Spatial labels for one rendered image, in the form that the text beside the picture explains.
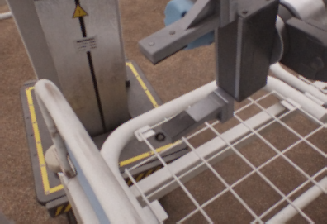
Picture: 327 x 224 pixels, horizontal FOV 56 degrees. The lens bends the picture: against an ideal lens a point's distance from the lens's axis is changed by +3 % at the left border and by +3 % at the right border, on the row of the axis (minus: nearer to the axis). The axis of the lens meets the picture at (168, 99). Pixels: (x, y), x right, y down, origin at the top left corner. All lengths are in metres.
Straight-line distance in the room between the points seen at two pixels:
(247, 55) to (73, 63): 0.54
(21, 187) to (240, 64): 1.08
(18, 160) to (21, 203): 0.20
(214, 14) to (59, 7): 0.48
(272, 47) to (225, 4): 0.11
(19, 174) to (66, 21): 0.75
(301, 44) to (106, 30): 0.52
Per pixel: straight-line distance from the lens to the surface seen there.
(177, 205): 1.15
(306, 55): 0.38
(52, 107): 0.36
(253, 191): 1.22
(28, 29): 0.96
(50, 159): 0.65
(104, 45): 0.81
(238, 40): 0.34
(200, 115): 0.39
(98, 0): 0.75
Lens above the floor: 1.02
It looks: 43 degrees down
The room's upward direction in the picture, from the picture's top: straight up
